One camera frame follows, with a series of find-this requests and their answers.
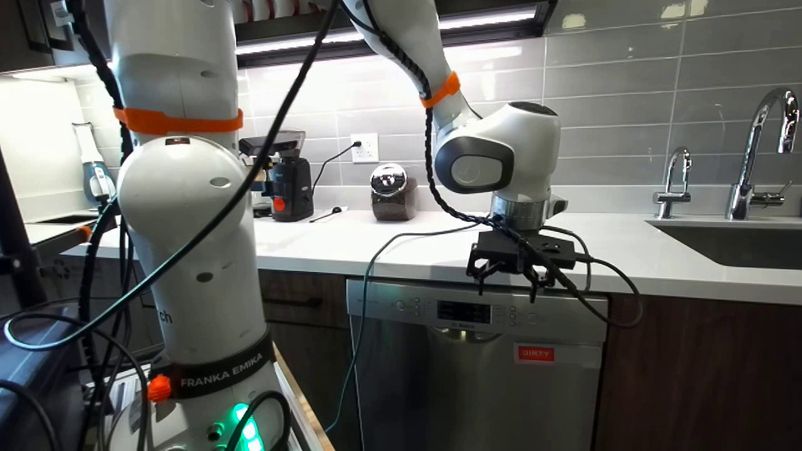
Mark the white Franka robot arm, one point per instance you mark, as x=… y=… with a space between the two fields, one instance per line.
x=202 y=251

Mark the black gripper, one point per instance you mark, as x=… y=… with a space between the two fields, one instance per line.
x=526 y=248

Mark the white wall outlet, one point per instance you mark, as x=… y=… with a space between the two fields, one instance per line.
x=364 y=148

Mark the tall chrome kitchen faucet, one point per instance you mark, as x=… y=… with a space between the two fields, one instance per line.
x=741 y=178

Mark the dark upper shelf cabinet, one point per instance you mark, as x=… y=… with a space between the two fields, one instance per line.
x=502 y=15

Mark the grey undermount sink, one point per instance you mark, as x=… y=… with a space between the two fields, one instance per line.
x=735 y=241

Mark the black coffee grinder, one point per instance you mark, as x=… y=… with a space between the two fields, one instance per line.
x=289 y=189

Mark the dark wooden drawer cabinet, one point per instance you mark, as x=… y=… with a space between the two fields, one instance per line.
x=305 y=333

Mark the dark round jar appliance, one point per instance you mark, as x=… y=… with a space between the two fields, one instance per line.
x=393 y=196

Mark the small chrome faucet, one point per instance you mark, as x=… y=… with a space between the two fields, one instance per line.
x=672 y=196

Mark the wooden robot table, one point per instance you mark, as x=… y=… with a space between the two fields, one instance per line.
x=301 y=409

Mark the dark wooden cabinet door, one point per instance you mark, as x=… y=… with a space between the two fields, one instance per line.
x=704 y=376

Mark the small dark brush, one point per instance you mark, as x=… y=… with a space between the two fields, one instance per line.
x=328 y=213

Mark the stainless steel dishwasher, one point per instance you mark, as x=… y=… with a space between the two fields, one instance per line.
x=477 y=376

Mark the black metal stand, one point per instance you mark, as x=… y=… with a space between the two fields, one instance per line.
x=18 y=241

